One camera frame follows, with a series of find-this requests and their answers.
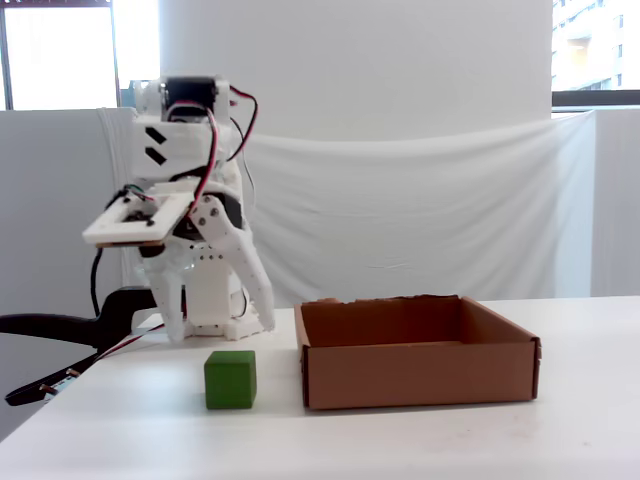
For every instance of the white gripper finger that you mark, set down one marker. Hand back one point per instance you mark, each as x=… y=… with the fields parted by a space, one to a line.
x=170 y=300
x=245 y=265

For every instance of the green cube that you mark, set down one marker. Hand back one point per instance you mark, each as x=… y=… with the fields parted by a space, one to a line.
x=230 y=382

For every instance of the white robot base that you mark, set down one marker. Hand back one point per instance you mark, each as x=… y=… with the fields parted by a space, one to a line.
x=240 y=330

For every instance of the brown cardboard box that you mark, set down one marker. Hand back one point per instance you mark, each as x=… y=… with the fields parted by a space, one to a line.
x=420 y=372

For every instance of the black table clamp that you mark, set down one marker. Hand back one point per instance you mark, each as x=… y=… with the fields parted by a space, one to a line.
x=115 y=315

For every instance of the small circuit board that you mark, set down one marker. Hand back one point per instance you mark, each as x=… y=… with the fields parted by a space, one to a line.
x=60 y=382

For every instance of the grey office partition panel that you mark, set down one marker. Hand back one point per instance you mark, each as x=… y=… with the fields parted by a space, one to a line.
x=50 y=210
x=616 y=200

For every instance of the white cloth backdrop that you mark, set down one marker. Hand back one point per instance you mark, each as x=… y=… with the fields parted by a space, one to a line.
x=400 y=210

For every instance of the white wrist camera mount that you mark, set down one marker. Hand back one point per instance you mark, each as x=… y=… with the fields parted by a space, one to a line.
x=100 y=232

